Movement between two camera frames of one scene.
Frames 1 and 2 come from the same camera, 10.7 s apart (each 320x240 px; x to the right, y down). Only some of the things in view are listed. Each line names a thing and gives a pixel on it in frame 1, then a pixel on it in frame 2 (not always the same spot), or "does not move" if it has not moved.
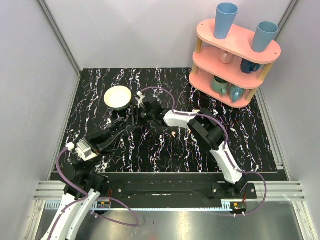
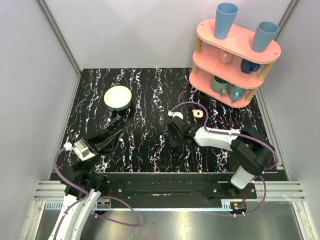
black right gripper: x=137 y=120 → x=174 y=142
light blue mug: x=235 y=92 does not move
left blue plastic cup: x=225 y=13 does not move
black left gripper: x=96 y=141 does not move
